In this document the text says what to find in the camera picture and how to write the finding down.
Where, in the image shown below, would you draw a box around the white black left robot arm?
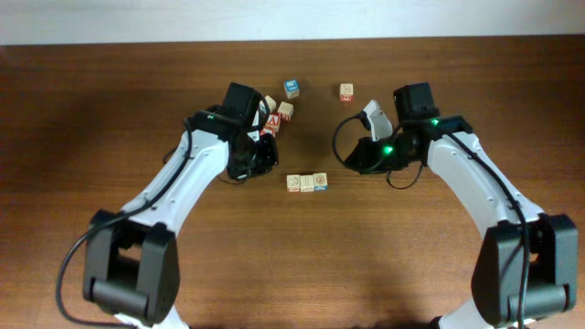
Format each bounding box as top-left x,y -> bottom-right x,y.
82,82 -> 278,328

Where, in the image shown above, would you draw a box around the wooden block blue number five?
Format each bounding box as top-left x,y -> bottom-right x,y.
264,95 -> 277,112

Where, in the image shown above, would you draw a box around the wooden block red C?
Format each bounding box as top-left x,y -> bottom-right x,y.
339,83 -> 354,102

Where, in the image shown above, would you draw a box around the wooden block red apple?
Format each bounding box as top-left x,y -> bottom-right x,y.
314,173 -> 328,191

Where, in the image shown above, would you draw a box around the wooden block blue number two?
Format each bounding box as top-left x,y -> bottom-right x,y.
286,175 -> 301,192

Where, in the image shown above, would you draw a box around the wooden block red letter U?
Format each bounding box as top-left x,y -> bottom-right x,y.
277,101 -> 293,122

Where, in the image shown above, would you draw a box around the wooden block red letter A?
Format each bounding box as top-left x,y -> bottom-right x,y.
265,113 -> 282,133

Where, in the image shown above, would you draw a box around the wooden block green letter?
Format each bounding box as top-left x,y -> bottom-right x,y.
300,175 -> 314,193

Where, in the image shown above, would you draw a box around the wooden block red letter I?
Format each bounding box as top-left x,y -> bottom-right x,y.
260,127 -> 276,137

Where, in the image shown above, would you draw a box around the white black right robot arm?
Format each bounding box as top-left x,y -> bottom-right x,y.
339,82 -> 578,328

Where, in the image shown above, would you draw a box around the wooden block blue top far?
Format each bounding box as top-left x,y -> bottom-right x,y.
283,80 -> 300,99

